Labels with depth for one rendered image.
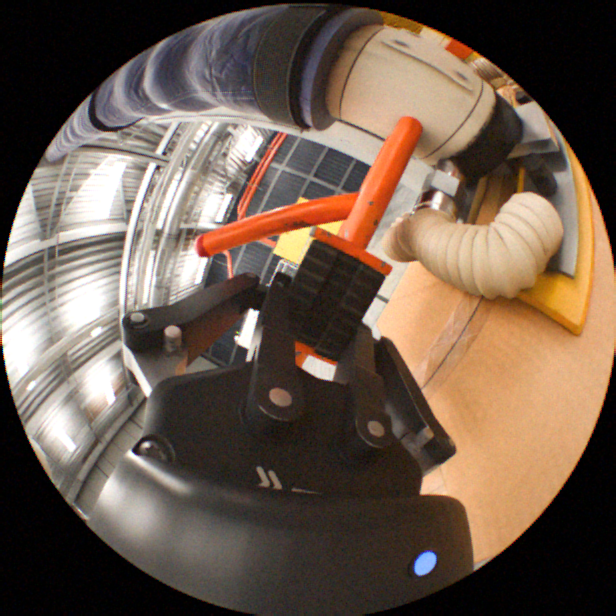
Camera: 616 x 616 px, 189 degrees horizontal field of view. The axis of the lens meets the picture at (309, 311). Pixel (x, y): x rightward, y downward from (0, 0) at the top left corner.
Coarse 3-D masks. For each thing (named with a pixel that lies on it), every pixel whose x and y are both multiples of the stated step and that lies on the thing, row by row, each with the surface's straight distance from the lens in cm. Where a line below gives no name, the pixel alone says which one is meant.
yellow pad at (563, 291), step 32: (512, 96) 41; (544, 160) 19; (576, 160) 23; (544, 192) 19; (576, 192) 20; (576, 224) 17; (576, 256) 16; (544, 288) 16; (576, 288) 15; (576, 320) 14
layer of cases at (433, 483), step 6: (438, 468) 69; (432, 474) 70; (438, 474) 69; (426, 480) 71; (432, 480) 70; (438, 480) 68; (426, 486) 71; (432, 486) 69; (438, 486) 68; (444, 486) 67; (420, 492) 72; (426, 492) 71; (432, 492) 69; (438, 492) 68; (444, 492) 67
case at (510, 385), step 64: (512, 192) 27; (384, 320) 36; (448, 320) 23; (512, 320) 18; (448, 384) 20; (512, 384) 16; (576, 384) 15; (512, 448) 15; (576, 448) 15; (512, 512) 16
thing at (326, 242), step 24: (312, 240) 13; (336, 240) 13; (312, 264) 13; (336, 264) 14; (360, 264) 13; (384, 264) 14; (288, 288) 13; (312, 288) 13; (336, 288) 14; (360, 288) 13; (288, 312) 14; (312, 312) 14; (336, 312) 14; (360, 312) 14; (312, 336) 15; (336, 336) 14; (336, 360) 15
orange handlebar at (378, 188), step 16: (448, 48) 26; (464, 48) 25; (400, 128) 19; (416, 128) 19; (384, 144) 22; (400, 144) 17; (416, 144) 19; (384, 160) 16; (400, 160) 17; (368, 176) 20; (384, 176) 16; (400, 176) 17; (368, 192) 15; (384, 192) 15; (368, 208) 15; (384, 208) 16; (352, 224) 15; (368, 224) 15; (352, 240) 15; (368, 240) 15
